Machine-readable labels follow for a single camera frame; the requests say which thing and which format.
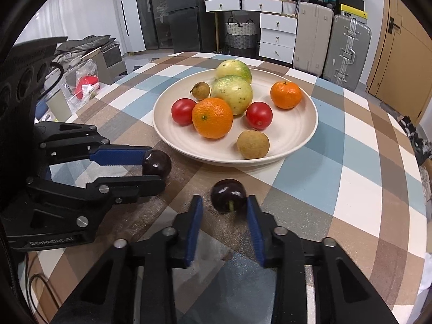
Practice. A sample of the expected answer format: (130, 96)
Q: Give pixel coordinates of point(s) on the checked tablecloth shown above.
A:
(354, 175)

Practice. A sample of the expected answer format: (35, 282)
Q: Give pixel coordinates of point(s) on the dark cherry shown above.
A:
(158, 163)
(227, 194)

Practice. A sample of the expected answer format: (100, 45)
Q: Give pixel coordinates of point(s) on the grey clothes pile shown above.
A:
(87, 45)

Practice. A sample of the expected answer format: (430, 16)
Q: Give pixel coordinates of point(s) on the brown longan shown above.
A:
(200, 90)
(253, 144)

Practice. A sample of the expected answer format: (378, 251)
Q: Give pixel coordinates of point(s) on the dark refrigerator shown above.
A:
(179, 10)

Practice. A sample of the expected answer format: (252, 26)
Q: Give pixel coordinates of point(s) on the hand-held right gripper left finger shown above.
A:
(194, 229)

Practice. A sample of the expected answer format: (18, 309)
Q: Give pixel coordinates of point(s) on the wooden door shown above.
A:
(405, 57)

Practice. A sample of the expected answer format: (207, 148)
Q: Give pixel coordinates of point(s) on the patterned dark cloth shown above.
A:
(413, 138)

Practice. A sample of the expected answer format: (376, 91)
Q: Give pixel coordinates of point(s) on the cream round plate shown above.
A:
(293, 131)

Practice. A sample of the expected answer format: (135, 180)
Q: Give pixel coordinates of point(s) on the woven storage basket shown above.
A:
(241, 33)

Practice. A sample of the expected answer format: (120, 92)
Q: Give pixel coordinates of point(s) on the orange mandarin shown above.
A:
(212, 118)
(286, 94)

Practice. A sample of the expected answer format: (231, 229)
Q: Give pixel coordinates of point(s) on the beige suitcase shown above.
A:
(312, 37)

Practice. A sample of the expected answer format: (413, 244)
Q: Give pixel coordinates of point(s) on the cardboard piece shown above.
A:
(59, 106)

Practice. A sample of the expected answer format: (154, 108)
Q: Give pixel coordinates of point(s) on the yellow black box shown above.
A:
(352, 11)

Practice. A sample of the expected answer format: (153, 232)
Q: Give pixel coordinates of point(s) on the silver suitcase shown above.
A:
(347, 50)

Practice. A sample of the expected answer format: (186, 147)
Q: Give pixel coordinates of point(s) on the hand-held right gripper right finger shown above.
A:
(256, 233)

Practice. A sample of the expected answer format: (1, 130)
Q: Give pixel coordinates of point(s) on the white ribbed bin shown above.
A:
(289, 7)

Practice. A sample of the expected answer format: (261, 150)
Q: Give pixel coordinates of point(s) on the white drawer cabinet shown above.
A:
(276, 37)

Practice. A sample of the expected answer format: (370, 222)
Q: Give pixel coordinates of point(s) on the clear plastic bag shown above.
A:
(82, 86)

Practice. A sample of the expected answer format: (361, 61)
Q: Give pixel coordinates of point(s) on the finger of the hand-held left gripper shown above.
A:
(118, 156)
(135, 185)

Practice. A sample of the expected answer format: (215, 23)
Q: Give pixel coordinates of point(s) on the red tomato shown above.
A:
(259, 115)
(184, 111)

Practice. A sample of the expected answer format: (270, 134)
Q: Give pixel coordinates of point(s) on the green yellow passion fruit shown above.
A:
(232, 94)
(234, 69)

